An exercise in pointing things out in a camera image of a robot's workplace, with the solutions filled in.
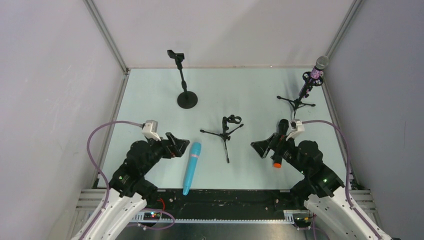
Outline blue microphone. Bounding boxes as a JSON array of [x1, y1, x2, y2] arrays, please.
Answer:
[[182, 142, 202, 196]]

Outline black microphone orange end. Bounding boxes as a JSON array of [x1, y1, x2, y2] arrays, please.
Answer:
[[271, 119, 289, 169]]

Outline small tripod clip stand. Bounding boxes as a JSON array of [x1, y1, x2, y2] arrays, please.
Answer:
[[199, 114, 244, 164]]

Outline tripod shock mount stand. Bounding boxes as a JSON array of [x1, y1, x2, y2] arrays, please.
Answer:
[[276, 70, 324, 118]]

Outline purple glitter microphone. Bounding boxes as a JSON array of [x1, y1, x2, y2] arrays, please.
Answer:
[[299, 55, 330, 99]]

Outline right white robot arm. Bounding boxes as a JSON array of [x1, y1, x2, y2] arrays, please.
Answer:
[[250, 133, 391, 240]]

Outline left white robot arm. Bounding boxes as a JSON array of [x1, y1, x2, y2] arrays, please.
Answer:
[[73, 132, 190, 240]]

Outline round base microphone stand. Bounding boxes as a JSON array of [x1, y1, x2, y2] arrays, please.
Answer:
[[167, 49, 198, 109]]

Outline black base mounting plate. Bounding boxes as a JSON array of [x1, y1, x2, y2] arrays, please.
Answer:
[[147, 189, 311, 220]]

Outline left electronics board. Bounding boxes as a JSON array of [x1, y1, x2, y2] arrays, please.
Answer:
[[143, 211, 161, 221]]

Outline electronics board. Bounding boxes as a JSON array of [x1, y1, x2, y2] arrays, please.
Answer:
[[143, 211, 161, 221], [293, 215, 314, 229]]

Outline right electronics board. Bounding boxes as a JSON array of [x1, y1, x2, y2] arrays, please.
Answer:
[[293, 215, 314, 229]]

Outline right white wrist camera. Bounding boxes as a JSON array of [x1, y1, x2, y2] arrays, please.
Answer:
[[286, 119, 305, 140]]

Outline grey slotted cable duct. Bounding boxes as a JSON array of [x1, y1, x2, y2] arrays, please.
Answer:
[[129, 212, 295, 224]]

